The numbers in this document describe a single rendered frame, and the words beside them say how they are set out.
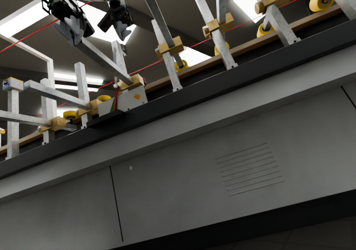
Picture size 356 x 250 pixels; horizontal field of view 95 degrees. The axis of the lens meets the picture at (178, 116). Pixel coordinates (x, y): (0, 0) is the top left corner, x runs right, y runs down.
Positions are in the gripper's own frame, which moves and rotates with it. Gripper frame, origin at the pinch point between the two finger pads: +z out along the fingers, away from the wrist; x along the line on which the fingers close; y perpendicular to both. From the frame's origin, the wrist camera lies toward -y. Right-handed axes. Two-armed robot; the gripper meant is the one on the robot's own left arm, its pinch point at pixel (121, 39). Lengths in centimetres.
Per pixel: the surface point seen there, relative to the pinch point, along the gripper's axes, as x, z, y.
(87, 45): -19.3, 17.4, -3.0
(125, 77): 3.0, 17.5, -3.6
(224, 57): 10.6, 23.5, 40.2
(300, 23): 28, 12, 84
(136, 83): 9.8, 18.5, -1.7
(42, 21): 117, -244, -189
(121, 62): 10.1, 2.9, -7.5
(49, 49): 165, -244, -236
